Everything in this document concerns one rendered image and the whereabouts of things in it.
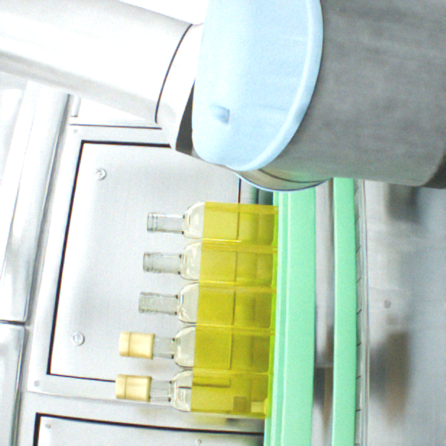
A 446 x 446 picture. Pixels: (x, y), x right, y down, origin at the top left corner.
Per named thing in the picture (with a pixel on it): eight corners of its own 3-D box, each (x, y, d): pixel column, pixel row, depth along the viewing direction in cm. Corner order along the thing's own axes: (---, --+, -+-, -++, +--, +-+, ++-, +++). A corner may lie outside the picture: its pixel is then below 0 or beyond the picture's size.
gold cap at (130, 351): (156, 334, 80) (123, 331, 80) (153, 332, 76) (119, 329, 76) (153, 360, 79) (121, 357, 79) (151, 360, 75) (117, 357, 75)
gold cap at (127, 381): (148, 400, 73) (114, 397, 73) (150, 404, 76) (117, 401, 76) (150, 373, 74) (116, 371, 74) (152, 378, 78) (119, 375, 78)
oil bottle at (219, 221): (330, 224, 88) (184, 213, 88) (338, 208, 83) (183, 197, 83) (331, 260, 86) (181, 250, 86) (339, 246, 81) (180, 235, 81)
